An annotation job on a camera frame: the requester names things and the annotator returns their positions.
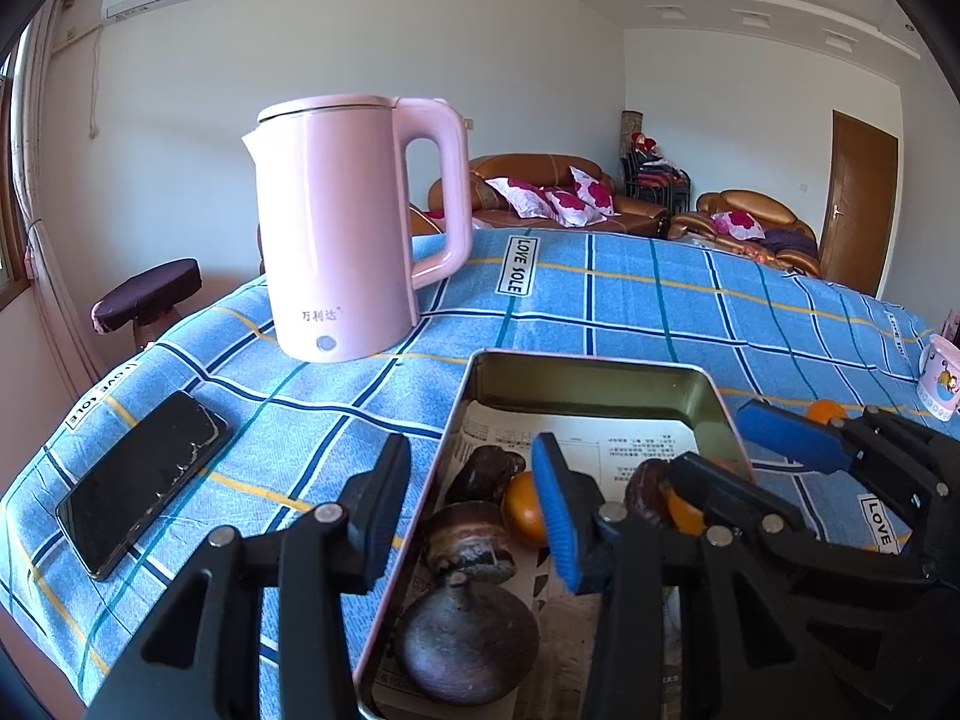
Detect printed paper sheet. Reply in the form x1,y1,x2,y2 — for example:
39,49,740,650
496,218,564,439
375,401,706,720

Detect pink cartoon cat bucket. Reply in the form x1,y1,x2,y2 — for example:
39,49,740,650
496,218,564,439
916,336,960,419

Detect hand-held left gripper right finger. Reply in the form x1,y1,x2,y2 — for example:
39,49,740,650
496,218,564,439
531,431,857,720

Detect brown leather armchair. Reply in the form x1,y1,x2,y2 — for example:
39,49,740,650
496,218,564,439
669,190,822,278

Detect dark fruit half speckled face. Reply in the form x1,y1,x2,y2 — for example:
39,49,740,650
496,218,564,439
624,459,680,533

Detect blue plaid blanket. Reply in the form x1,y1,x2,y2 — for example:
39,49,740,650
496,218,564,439
0,229,960,720

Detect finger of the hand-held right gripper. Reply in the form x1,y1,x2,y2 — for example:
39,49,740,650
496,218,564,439
736,399,947,497
670,451,940,595

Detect pink tin box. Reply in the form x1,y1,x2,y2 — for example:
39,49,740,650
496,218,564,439
351,349,758,720

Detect purple cloth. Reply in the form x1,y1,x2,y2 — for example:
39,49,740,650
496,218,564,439
765,229,818,256

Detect light curtain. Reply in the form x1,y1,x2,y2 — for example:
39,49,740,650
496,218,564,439
7,0,106,383

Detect white pillow red flowers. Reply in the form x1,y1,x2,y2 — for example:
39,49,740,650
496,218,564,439
544,187,607,227
570,165,616,209
711,210,766,239
487,176,556,217

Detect air conditioner cable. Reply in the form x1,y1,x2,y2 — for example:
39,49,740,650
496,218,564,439
88,21,104,140

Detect dark brown passion fruit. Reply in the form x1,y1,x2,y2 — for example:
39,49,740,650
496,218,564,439
424,504,518,582

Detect black smartphone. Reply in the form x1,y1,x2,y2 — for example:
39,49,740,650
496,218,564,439
56,390,232,581

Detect dark brown fruit piece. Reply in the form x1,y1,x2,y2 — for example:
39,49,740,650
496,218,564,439
444,445,527,505

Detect pink electric kettle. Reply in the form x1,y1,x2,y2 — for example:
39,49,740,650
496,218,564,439
241,94,473,363

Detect small orange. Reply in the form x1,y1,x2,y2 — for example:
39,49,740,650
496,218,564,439
667,491,710,537
501,471,552,548

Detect stool with purple cushion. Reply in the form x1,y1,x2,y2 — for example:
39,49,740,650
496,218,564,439
90,259,203,353

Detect brown leather sofa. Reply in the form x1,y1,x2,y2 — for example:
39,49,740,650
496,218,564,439
427,154,670,239

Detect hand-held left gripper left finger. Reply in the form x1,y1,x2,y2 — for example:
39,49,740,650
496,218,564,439
86,433,413,720

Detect stack of dark chairs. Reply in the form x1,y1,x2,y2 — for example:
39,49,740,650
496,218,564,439
622,150,691,215

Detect brown wooden door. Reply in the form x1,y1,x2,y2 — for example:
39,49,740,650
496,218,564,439
819,111,899,299

